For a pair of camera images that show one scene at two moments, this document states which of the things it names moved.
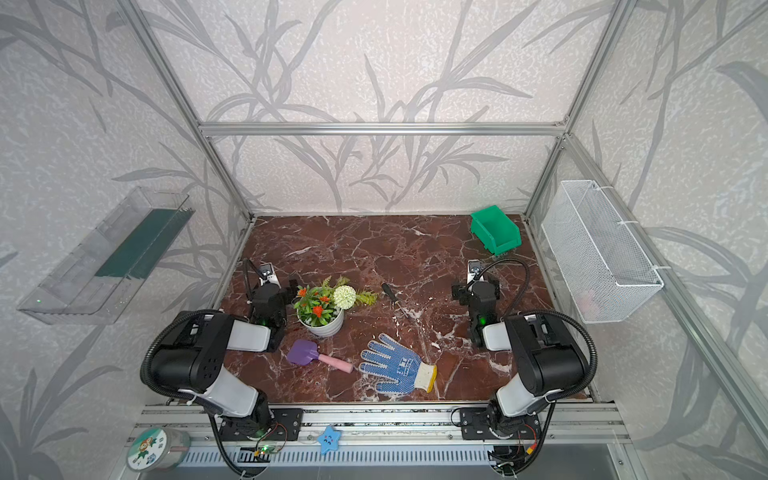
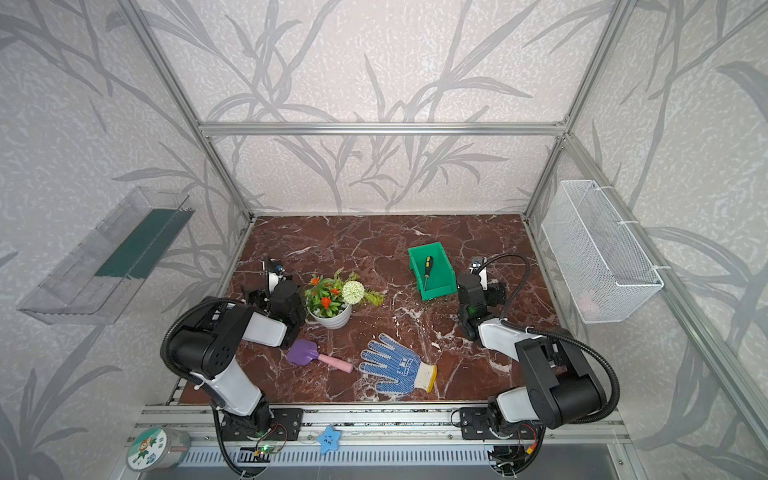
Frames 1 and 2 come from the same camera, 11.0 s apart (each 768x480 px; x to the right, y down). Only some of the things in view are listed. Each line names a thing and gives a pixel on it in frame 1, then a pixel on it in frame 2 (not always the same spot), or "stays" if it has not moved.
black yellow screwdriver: (389, 291) -> (429, 268)
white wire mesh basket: (600, 263) stays
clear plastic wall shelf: (92, 281) stays
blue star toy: (329, 440) stays
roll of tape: (157, 449) stays
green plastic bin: (494, 230) -> (442, 278)
